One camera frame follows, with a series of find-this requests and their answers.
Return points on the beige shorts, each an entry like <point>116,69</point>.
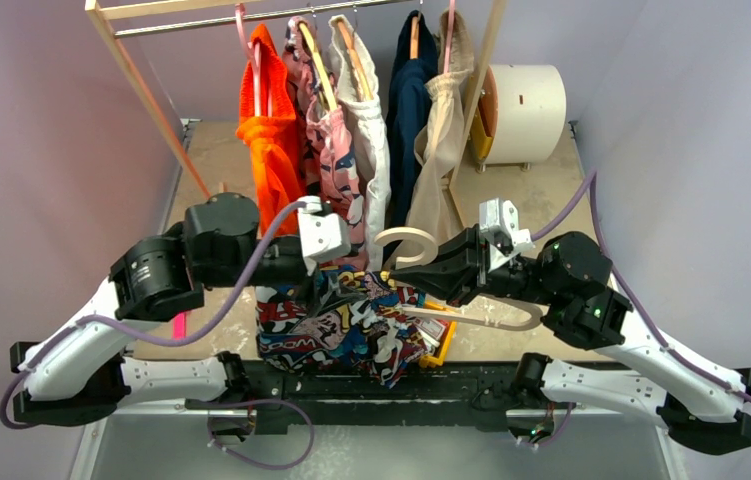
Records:
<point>439,146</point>

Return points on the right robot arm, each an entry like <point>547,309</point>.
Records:
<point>697,402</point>

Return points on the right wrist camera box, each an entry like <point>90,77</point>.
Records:
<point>499,226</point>

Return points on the navy blue shorts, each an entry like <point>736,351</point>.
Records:
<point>409,106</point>

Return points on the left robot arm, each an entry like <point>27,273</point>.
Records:
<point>80,374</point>

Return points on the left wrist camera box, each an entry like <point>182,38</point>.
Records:
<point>323,234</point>

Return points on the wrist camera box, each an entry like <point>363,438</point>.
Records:
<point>499,226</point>
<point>323,234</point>

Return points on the pink hanger under orange shorts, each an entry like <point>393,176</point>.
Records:
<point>252,51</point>

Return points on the pink hanger under beige shorts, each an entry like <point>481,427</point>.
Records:
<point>448,36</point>

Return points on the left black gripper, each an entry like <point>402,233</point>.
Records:
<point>328,295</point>

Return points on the white items in bin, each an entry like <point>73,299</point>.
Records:
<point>433,330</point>

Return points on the white shorts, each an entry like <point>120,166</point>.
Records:
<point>365,121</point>

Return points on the white cylindrical drum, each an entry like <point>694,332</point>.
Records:
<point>521,114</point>

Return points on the yellow plastic bin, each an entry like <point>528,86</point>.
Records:
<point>436,358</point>

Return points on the orange wooden hanger navy shorts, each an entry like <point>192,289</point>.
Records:
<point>415,36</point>

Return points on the colourful comic print shorts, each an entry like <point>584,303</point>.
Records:
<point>375,337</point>

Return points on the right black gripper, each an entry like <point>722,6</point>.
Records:
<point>470,263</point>

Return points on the wooden clothes rack frame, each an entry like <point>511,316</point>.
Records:
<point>102,18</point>

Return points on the pink plastic clip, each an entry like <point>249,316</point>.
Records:
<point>179,326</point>

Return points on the pink patterned shorts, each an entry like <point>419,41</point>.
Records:
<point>329,164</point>

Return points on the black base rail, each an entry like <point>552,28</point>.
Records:
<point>480,395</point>

